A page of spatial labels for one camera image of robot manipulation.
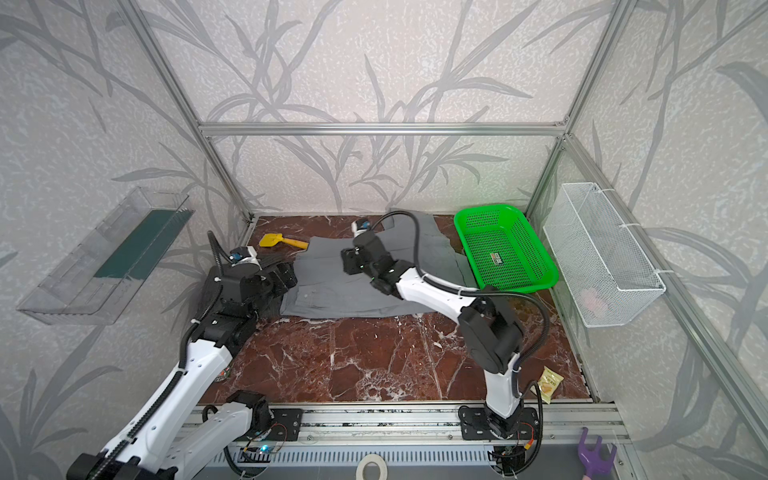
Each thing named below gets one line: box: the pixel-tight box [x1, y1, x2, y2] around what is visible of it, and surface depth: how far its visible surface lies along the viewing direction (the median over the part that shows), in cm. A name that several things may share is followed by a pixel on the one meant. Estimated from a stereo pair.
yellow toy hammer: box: [259, 233, 309, 249], surface depth 113 cm
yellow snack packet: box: [538, 366, 564, 405], surface depth 82 cm
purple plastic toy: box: [577, 427, 617, 480], surface depth 70 cm
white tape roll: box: [356, 453, 388, 480], surface depth 69 cm
